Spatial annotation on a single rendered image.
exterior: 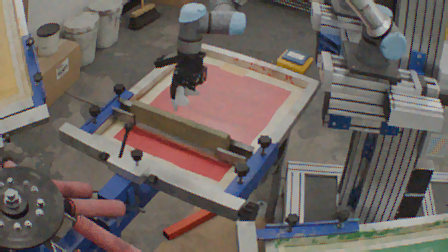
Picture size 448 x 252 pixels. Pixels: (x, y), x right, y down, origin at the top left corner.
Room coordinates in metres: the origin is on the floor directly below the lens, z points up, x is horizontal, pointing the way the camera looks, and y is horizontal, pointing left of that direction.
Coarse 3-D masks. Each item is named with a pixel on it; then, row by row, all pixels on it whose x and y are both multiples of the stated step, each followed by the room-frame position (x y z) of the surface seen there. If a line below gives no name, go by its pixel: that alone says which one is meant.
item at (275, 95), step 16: (240, 80) 2.03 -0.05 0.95; (256, 80) 2.04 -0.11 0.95; (256, 96) 1.93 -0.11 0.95; (272, 96) 1.94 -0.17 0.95; (288, 96) 1.95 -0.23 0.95; (272, 112) 1.83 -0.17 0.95; (224, 128) 1.71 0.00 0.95; (256, 128) 1.73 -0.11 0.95; (176, 144) 1.60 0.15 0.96; (176, 160) 1.52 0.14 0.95; (192, 160) 1.52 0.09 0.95; (208, 160) 1.53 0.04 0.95; (208, 176) 1.45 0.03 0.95
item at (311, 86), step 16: (208, 48) 2.20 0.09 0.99; (176, 64) 2.09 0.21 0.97; (240, 64) 2.13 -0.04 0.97; (256, 64) 2.11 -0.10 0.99; (144, 80) 1.92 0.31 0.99; (160, 80) 1.98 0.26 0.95; (288, 80) 2.05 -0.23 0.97; (304, 80) 2.03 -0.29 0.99; (304, 96) 1.91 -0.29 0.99; (288, 112) 1.79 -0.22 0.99; (288, 128) 1.70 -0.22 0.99; (192, 176) 1.41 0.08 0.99
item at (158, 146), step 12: (216, 72) 2.07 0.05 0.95; (228, 72) 2.08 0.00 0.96; (216, 84) 1.98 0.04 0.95; (228, 84) 1.99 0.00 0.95; (168, 96) 1.87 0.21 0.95; (168, 108) 1.80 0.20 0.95; (180, 108) 1.81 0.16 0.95; (120, 132) 1.63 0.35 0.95; (132, 132) 1.64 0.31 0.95; (144, 132) 1.64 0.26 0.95; (132, 144) 1.57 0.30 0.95; (144, 144) 1.58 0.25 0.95; (156, 144) 1.59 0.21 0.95; (168, 144) 1.59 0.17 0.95; (156, 156) 1.52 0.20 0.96
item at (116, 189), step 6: (114, 180) 1.28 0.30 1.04; (120, 180) 1.29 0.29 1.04; (126, 180) 1.29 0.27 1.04; (108, 186) 1.25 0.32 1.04; (114, 186) 1.25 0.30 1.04; (120, 186) 1.26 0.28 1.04; (126, 186) 1.26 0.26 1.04; (102, 192) 1.22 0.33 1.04; (108, 192) 1.22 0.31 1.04; (114, 192) 1.23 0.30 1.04; (120, 192) 1.23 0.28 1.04; (126, 192) 1.26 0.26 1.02; (102, 198) 1.20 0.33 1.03; (108, 198) 1.20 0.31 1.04; (114, 198) 1.20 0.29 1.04; (120, 198) 1.23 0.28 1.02; (126, 198) 1.26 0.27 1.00
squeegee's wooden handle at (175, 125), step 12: (132, 108) 1.66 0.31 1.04; (144, 108) 1.64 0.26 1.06; (156, 108) 1.64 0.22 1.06; (144, 120) 1.64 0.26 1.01; (156, 120) 1.62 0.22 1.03; (168, 120) 1.60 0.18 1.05; (180, 120) 1.59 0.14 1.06; (192, 120) 1.59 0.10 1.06; (168, 132) 1.60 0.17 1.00; (180, 132) 1.58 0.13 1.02; (192, 132) 1.56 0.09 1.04; (204, 132) 1.55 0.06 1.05; (216, 132) 1.54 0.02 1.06; (204, 144) 1.54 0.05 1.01; (216, 144) 1.53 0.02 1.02; (228, 144) 1.53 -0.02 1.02
